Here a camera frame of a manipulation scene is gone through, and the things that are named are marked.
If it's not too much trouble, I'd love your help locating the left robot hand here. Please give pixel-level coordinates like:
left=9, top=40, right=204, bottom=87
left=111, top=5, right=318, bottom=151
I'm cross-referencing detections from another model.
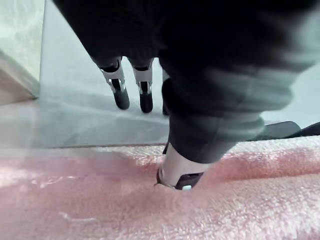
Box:
left=52, top=0, right=320, bottom=193

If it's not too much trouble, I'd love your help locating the dark robot foot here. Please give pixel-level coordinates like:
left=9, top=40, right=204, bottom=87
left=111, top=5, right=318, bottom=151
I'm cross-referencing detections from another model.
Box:
left=246, top=120, right=320, bottom=142

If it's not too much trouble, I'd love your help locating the pink fluffy towel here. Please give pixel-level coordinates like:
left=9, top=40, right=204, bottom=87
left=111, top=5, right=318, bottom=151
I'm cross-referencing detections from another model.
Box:
left=0, top=136, right=320, bottom=240

